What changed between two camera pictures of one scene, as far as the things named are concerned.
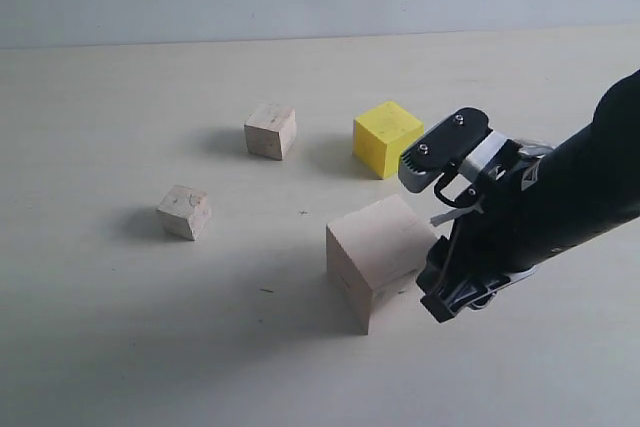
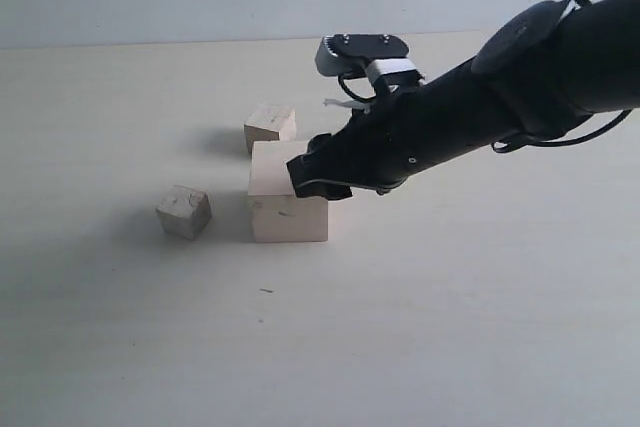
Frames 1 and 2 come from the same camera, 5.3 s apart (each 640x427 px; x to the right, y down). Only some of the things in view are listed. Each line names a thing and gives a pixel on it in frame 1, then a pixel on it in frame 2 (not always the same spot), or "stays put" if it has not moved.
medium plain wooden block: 271,131 stays put
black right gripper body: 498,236 to 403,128
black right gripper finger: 445,304 to 330,190
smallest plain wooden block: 184,212 stays put
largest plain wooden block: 373,247 to 275,213
